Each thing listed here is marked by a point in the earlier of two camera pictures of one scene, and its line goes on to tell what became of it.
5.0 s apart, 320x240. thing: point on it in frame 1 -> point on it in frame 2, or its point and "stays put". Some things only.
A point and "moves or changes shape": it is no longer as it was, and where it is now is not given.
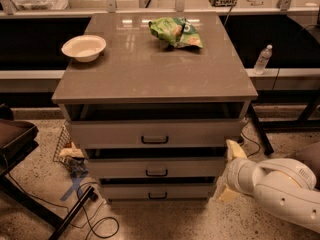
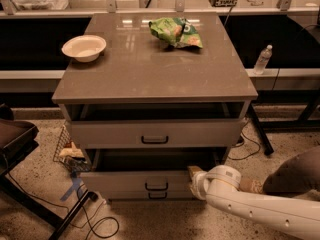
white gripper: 237,173 -> 199,185
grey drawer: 157,168 moves or changes shape
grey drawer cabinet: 152,100 stays put
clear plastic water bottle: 263,59 stays put
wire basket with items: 68,153 stays put
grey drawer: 161,133 stays put
